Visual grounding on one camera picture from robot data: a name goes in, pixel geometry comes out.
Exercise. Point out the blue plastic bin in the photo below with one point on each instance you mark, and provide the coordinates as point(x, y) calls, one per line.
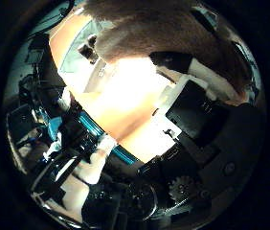
point(53, 127)

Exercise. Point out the grey fabric container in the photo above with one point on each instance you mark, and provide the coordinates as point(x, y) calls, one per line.
point(71, 64)

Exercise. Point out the brown and white plush toy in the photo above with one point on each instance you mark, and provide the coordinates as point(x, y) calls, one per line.
point(160, 32)

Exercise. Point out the blue tube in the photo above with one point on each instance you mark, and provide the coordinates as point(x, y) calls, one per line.
point(92, 124)

